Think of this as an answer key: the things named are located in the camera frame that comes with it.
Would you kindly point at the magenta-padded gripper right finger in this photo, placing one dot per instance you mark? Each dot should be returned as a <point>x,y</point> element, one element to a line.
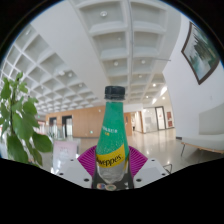
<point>150,170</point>

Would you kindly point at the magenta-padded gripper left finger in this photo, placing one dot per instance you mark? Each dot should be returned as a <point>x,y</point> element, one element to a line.
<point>76,169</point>

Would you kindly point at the green drink bottle yellow label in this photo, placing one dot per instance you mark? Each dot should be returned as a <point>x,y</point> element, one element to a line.
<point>111,133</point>

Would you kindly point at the black metal chairs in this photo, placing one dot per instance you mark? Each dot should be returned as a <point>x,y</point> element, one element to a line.
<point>169,165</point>

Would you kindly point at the clear acrylic sign stand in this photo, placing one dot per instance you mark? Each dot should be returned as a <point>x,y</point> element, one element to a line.
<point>63,153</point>

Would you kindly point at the round colourful badge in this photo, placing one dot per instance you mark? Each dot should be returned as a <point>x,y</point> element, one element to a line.
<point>101,186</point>
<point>111,187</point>

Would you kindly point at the long white bench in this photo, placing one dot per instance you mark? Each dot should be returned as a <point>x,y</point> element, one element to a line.
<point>210,140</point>

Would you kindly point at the potted green leafy plant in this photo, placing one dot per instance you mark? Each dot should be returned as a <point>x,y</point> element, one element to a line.
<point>20,126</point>

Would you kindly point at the framed landscape picture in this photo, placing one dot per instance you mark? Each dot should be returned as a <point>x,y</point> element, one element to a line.
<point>201,51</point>

